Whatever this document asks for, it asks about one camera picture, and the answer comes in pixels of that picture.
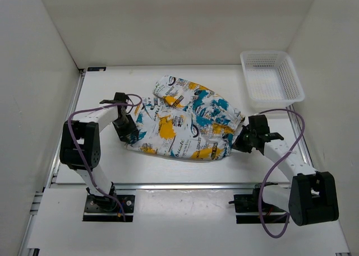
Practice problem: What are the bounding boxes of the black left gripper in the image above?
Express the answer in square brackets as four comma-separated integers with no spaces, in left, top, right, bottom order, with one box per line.
[112,114,139,143]

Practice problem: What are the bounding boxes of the white printed patterned shorts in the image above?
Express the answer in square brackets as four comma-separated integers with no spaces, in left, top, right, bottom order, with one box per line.
[126,76,245,161]

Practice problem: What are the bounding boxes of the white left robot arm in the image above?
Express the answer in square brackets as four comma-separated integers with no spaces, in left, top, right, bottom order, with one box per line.
[59,95,139,211]

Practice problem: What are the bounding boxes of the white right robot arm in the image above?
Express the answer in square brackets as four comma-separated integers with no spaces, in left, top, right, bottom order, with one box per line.
[233,125,339,226]

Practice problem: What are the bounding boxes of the white perforated plastic basket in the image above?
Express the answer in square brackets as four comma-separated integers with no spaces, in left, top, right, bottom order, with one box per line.
[240,50,305,110]

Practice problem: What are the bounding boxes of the black label sticker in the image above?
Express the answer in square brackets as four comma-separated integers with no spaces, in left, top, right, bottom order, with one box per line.
[87,67,107,72]

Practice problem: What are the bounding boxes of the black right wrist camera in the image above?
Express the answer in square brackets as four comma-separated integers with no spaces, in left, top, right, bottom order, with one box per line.
[248,114,284,143]

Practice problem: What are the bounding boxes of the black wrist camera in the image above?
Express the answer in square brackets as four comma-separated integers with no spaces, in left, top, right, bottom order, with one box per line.
[248,114,284,143]
[99,92,134,114]

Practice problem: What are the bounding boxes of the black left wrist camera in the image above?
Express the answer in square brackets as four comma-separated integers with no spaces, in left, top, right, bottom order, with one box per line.
[99,92,134,114]

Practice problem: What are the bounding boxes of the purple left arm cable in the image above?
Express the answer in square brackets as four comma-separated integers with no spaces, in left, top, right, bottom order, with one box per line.
[68,94,143,222]

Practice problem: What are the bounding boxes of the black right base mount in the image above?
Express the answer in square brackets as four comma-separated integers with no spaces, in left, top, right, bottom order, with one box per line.
[228,184,286,225]

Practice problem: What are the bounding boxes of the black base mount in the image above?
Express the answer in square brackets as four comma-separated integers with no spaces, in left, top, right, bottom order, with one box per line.
[82,194,135,222]
[228,184,286,225]

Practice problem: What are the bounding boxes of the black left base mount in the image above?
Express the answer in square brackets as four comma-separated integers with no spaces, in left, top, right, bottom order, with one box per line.
[82,194,135,222]

